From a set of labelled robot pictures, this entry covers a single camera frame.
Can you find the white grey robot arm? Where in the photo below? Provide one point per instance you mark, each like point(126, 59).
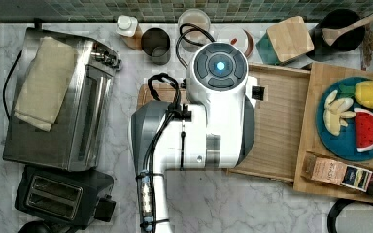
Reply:
point(214, 128)

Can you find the steel cylindrical cup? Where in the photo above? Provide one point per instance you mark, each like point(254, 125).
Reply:
point(155, 43)

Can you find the clear glass jar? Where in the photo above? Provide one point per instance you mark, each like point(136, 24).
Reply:
point(198, 18)

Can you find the large bamboo cutting board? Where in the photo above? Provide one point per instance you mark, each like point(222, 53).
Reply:
point(273, 120)

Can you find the white red bowl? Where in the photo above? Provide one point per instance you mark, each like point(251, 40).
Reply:
point(237, 37)

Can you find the white cap bottle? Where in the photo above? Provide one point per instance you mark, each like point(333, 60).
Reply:
point(129, 30)

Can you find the stainless steel toaster oven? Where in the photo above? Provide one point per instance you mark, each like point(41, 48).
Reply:
point(72, 143)

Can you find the square bamboo lid container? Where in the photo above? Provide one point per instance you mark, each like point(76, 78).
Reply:
point(284, 42)

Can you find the raised bamboo tray board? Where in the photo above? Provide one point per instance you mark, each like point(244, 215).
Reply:
point(322, 76)

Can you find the black two-slot toaster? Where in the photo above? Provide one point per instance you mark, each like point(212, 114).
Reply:
point(70, 198)

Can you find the small tea box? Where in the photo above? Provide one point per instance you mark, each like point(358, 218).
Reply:
point(326, 170)

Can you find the beige folded cloth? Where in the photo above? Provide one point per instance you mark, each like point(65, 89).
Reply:
point(46, 84)

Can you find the toy peeled banana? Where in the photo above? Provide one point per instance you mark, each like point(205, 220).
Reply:
point(336, 112)

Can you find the blue round plate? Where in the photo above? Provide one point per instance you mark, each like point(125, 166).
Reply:
point(343, 145)

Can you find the wooden spatula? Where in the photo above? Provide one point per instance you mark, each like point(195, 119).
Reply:
point(331, 35)

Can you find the toy watermelon slice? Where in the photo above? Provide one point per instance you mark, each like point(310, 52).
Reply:
point(364, 129)

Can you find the yellow toy lemon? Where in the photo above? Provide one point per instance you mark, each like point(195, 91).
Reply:
point(364, 94)

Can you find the black round object bottom left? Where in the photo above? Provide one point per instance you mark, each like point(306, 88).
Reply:
point(35, 227)

